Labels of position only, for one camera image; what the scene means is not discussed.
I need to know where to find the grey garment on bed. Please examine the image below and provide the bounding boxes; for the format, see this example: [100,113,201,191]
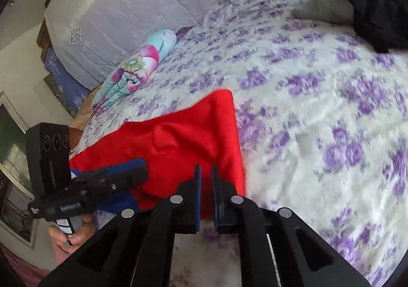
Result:
[291,0,354,25]

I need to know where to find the black garment on bed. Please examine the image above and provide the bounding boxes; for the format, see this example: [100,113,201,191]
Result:
[347,0,407,54]

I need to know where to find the folded turquoise floral blanket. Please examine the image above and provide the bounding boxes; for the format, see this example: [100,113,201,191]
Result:
[92,29,177,112]

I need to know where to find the framed mirror cabinet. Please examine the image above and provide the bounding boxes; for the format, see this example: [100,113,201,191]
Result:
[1,92,37,248]

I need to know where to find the blue cloth behind headboard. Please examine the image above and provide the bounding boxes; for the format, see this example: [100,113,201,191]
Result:
[44,46,91,115]

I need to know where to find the purple floral bed sheet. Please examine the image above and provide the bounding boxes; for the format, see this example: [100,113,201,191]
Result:
[72,0,407,286]

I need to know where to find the red blue white pants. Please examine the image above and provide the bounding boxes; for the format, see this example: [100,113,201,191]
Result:
[70,89,246,219]

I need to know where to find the person's left hand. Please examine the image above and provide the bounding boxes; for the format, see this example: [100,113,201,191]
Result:
[48,214,96,255]

